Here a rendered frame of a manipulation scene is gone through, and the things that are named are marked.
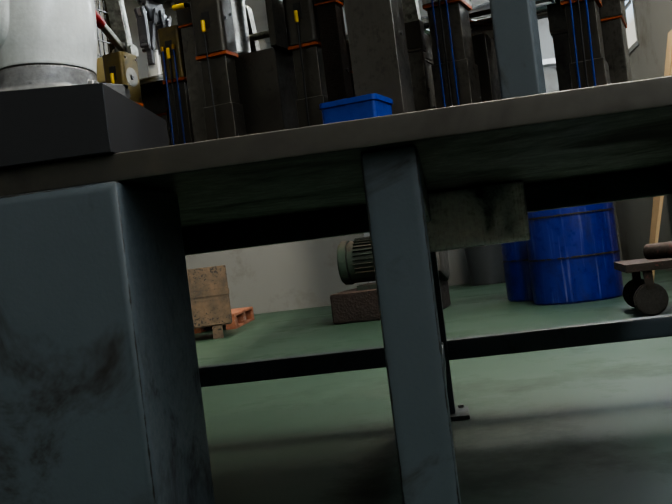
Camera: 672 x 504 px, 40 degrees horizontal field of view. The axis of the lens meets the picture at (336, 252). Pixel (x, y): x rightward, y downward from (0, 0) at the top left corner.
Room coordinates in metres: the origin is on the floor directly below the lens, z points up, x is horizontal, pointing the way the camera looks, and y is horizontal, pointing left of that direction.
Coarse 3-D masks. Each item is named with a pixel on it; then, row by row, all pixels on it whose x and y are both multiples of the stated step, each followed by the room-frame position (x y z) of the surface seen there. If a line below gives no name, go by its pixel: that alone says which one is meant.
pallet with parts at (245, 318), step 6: (234, 312) 8.28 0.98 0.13; (240, 312) 8.36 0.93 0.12; (246, 312) 8.99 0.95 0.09; (252, 312) 9.04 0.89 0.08; (234, 318) 8.04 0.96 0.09; (240, 318) 8.52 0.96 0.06; (246, 318) 8.99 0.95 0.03; (252, 318) 9.01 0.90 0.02; (228, 324) 8.05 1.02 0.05; (234, 324) 8.04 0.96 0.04; (240, 324) 8.29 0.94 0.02; (198, 330) 8.06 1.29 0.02; (204, 330) 8.21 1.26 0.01
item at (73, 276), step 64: (64, 192) 1.28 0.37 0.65; (128, 192) 1.31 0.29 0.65; (0, 256) 1.29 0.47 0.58; (64, 256) 1.28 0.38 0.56; (128, 256) 1.28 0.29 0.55; (0, 320) 1.29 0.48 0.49; (64, 320) 1.28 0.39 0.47; (128, 320) 1.27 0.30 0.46; (192, 320) 1.56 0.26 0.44; (0, 384) 1.30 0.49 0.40; (64, 384) 1.28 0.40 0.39; (128, 384) 1.27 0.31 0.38; (192, 384) 1.52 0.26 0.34; (0, 448) 1.30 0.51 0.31; (64, 448) 1.29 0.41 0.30; (128, 448) 1.28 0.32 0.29; (192, 448) 1.47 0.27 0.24
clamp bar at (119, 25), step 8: (112, 0) 2.15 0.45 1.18; (120, 0) 2.15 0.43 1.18; (112, 8) 2.15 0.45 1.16; (120, 8) 2.15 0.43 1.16; (112, 16) 2.16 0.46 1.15; (120, 16) 2.15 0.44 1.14; (112, 24) 2.16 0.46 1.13; (120, 24) 2.16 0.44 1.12; (120, 32) 2.16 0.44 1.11; (128, 32) 2.17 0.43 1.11; (120, 40) 2.16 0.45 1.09; (128, 40) 2.16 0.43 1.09
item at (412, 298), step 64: (384, 192) 1.28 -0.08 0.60; (448, 192) 2.43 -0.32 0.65; (512, 192) 2.41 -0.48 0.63; (576, 192) 2.67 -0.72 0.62; (640, 192) 2.65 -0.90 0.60; (384, 256) 1.28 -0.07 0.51; (384, 320) 1.29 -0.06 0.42; (640, 320) 2.66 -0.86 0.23; (448, 384) 2.72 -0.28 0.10; (448, 448) 1.28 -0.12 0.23
